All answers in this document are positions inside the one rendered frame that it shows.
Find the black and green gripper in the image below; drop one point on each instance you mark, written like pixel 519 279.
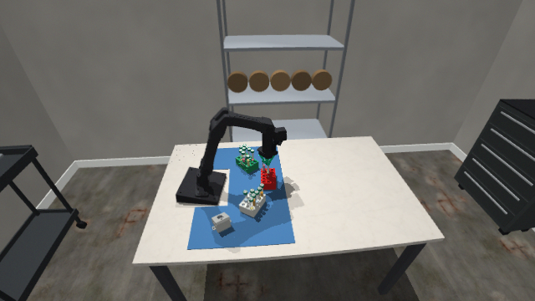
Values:
pixel 266 152

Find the blue bench mat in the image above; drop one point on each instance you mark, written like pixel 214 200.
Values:
pixel 272 224

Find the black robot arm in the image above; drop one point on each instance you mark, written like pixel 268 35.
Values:
pixel 223 119

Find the green tube rack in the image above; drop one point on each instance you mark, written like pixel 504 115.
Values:
pixel 253 166

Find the red tube rack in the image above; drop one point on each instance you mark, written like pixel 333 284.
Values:
pixel 269 180

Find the white test tube rack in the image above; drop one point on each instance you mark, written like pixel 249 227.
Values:
pixel 245 206

